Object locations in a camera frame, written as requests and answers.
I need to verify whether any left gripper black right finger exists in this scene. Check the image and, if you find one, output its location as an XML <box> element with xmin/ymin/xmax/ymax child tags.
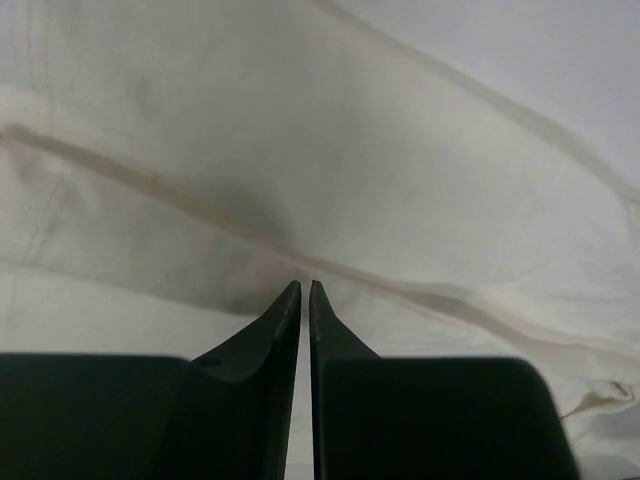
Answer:
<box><xmin>309</xmin><ymin>282</ymin><xmax>579</xmax><ymax>479</ymax></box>

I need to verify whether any white t shirt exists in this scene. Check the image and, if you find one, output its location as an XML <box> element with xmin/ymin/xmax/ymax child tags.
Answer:
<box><xmin>1</xmin><ymin>1</ymin><xmax>639</xmax><ymax>479</ymax></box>

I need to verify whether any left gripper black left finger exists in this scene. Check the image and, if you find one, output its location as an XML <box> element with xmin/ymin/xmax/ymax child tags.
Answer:
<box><xmin>1</xmin><ymin>281</ymin><xmax>302</xmax><ymax>479</ymax></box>

